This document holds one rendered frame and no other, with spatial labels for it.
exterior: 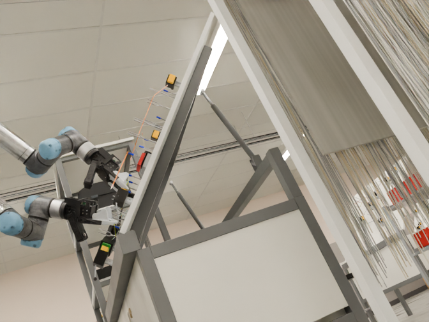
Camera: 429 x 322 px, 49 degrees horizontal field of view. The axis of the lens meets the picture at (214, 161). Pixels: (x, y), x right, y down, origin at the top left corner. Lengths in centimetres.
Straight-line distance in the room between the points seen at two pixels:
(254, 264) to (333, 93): 57
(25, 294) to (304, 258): 810
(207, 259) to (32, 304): 798
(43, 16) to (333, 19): 332
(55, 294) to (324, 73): 832
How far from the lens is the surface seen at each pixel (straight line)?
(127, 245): 143
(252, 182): 186
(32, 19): 414
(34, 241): 185
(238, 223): 151
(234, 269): 147
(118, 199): 180
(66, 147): 188
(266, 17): 150
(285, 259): 153
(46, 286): 940
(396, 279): 570
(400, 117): 94
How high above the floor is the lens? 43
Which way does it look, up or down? 22 degrees up
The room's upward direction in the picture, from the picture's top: 25 degrees counter-clockwise
